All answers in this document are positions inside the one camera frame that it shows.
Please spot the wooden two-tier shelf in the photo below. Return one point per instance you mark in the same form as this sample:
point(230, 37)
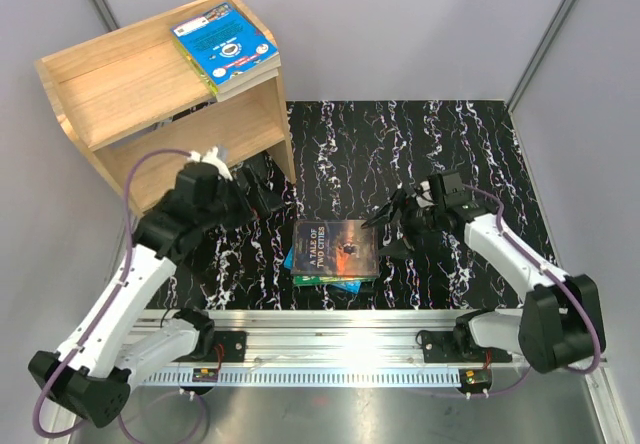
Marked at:
point(128, 100)

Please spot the blue paperback book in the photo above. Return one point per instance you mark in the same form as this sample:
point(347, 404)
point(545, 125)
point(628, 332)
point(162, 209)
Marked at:
point(214, 26)

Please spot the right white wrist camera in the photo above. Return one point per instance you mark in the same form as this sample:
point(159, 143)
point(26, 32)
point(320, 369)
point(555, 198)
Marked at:
point(423, 196)

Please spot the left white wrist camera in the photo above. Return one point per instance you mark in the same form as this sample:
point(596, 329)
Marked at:
point(215, 156)

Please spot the blue 26-Storey Treehouse book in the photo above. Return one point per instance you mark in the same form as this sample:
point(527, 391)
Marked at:
point(350, 289)

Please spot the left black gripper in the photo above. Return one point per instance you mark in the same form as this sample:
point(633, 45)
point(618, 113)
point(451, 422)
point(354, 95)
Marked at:
point(260, 202)

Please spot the green 65-Storey Treehouse book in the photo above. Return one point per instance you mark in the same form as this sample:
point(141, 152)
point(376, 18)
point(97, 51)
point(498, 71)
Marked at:
point(233, 66)

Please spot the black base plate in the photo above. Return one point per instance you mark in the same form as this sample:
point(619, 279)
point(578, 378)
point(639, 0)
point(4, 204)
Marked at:
point(229, 345)
point(447, 347)

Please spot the aluminium mounting rail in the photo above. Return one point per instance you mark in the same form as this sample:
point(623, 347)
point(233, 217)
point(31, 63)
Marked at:
point(362, 348)

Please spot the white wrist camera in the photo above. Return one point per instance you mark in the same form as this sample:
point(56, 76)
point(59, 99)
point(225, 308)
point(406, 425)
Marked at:
point(423, 196)
point(215, 156)

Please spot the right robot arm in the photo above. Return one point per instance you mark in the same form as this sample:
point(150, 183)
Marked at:
point(559, 325)

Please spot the green 104-Storey Treehouse book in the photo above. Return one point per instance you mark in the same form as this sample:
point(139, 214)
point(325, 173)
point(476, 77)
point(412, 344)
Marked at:
point(327, 280)

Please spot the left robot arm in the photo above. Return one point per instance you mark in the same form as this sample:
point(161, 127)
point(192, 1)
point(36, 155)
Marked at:
point(90, 374)

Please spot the dark Tale of Two Cities book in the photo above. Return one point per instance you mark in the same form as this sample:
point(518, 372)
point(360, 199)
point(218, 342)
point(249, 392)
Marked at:
point(334, 249)

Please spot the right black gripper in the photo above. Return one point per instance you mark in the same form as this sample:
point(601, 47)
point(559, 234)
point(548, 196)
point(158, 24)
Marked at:
point(401, 248)

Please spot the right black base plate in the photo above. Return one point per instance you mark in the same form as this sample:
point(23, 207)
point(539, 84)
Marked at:
point(447, 347)

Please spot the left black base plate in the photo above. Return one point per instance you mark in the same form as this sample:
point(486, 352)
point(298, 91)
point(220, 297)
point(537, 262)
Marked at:
point(229, 345)

